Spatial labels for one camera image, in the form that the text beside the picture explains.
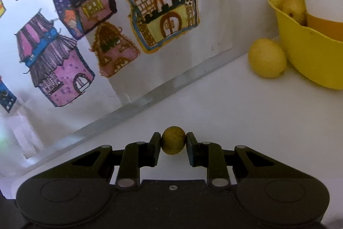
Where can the yellow lemon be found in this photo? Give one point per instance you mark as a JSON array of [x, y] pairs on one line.
[[266, 58]]

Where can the house drawings poster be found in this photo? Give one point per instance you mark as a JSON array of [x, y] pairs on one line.
[[107, 17]]

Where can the small olive round fruit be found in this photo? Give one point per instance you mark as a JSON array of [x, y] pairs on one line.
[[173, 140]]

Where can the white lidded jar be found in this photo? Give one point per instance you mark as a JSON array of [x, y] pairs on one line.
[[324, 3]]

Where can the yellow plastic bowl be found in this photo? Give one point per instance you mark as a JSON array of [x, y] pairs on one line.
[[313, 57]]

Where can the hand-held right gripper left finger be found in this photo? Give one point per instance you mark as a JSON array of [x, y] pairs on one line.
[[156, 149]]

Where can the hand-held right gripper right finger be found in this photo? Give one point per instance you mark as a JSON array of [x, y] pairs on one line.
[[190, 149]]

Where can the small yellow fruit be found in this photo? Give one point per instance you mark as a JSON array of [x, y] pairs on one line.
[[294, 7]]

